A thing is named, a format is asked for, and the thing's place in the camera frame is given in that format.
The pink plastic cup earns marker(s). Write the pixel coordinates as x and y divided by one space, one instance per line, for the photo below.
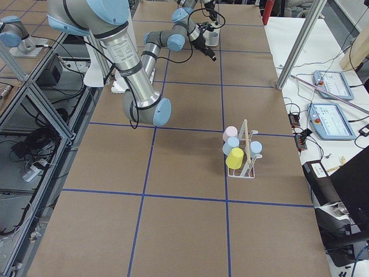
230 131

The wooden rack handle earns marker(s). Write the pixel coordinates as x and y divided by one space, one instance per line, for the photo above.
247 143

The light blue cup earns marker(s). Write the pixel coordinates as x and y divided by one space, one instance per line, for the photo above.
255 148
231 143

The red fire extinguisher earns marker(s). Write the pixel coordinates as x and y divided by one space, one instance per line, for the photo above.
267 11

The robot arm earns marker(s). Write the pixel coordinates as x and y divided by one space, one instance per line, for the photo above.
189 4
69 17

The cream plastic tray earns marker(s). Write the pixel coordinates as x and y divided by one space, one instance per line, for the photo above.
205 34

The near teach pendant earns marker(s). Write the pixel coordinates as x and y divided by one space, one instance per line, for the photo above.
329 122

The teach pendant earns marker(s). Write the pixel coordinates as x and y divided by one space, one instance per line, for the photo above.
329 122
334 83

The white wire cup rack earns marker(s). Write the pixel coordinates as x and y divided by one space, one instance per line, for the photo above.
245 171

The aluminium frame post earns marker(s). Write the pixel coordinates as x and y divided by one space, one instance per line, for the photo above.
300 41

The yellow plastic cup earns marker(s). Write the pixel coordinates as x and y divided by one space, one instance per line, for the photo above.
235 158

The grey plastic cup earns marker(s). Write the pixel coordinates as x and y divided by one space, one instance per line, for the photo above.
213 39

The black computer monitor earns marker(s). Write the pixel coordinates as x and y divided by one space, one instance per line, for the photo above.
351 184

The long metal grabber stick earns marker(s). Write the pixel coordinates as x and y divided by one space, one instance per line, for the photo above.
330 94

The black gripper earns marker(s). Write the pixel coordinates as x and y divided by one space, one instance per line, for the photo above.
200 43
210 4

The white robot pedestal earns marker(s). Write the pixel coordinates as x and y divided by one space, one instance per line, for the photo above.
110 24

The far teach pendant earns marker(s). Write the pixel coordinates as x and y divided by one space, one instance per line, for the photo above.
334 83

